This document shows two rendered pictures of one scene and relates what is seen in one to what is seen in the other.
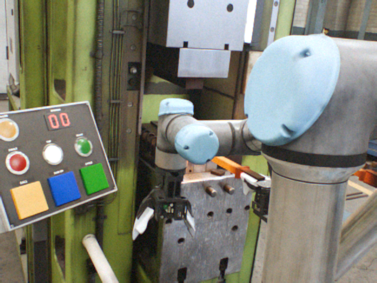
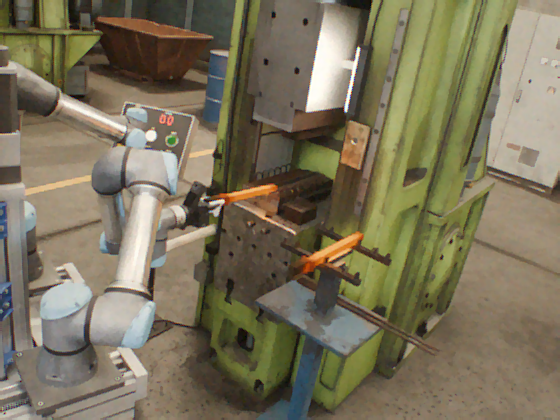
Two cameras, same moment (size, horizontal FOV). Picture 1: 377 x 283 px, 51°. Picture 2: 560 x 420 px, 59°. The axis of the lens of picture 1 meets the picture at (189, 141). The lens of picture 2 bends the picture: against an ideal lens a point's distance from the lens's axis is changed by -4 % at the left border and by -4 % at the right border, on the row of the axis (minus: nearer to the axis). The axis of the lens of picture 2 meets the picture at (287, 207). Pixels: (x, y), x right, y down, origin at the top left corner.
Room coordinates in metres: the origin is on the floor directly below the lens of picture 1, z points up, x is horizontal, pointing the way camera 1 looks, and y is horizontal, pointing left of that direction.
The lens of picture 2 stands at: (0.56, -1.85, 1.78)
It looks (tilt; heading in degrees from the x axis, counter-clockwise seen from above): 23 degrees down; 62
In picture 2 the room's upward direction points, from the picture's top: 11 degrees clockwise
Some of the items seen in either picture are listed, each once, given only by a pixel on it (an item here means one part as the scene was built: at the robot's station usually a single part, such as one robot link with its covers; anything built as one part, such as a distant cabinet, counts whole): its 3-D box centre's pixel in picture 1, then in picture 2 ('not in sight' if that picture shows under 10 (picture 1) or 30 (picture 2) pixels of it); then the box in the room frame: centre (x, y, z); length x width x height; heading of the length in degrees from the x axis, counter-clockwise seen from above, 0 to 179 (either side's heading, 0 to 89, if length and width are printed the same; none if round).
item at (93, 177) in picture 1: (93, 178); not in sight; (1.04, 0.26, 1.01); 0.07 x 0.05 x 0.07; 145
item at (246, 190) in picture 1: (246, 185); not in sight; (1.11, -0.19, 1.00); 0.09 x 0.03 x 0.06; 33
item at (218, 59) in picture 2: not in sight; (228, 87); (2.75, 4.62, 0.44); 0.59 x 0.59 x 0.88
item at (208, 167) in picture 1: (169, 144); (289, 187); (1.56, 0.08, 0.96); 0.42 x 0.20 x 0.09; 30
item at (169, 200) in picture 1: (169, 191); not in sight; (0.86, 0.03, 1.07); 0.09 x 0.08 x 0.12; 15
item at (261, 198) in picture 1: (274, 199); (192, 213); (1.03, -0.25, 1.00); 0.12 x 0.08 x 0.09; 30
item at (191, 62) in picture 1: (177, 55); (303, 109); (1.56, 0.08, 1.32); 0.42 x 0.20 x 0.10; 30
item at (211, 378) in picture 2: not in sight; (225, 376); (1.34, -0.05, 0.01); 0.58 x 0.39 x 0.01; 120
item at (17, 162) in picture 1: (17, 163); not in sight; (0.90, 0.41, 1.09); 0.05 x 0.03 x 0.04; 120
